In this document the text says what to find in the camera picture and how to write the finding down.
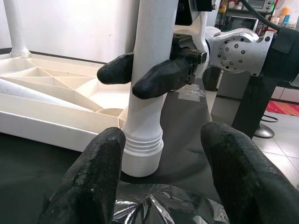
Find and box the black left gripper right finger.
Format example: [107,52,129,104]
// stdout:
[200,122,299,224]

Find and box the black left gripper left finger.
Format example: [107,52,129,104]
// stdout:
[37,127,127,224]

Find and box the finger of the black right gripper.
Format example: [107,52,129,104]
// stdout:
[97,52,135,84]
[132,57,191,100]

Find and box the white plastic table leg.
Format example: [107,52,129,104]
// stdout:
[3,0,31,58]
[0,78,71,109]
[121,0,178,177]

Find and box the white plastic children table top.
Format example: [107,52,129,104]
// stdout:
[0,52,131,152]

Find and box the black tablecloth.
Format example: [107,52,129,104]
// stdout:
[0,48,218,224]

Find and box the silver round stand base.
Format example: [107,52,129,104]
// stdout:
[254,122,275,138]

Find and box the clear plastic bag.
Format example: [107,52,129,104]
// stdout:
[112,182,231,224]

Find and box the red patterned floor mat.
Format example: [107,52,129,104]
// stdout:
[266,100,299,116]

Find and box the silver toaster oven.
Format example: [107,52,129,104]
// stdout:
[247,0,271,11]

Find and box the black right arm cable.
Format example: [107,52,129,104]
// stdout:
[240,0,285,32]

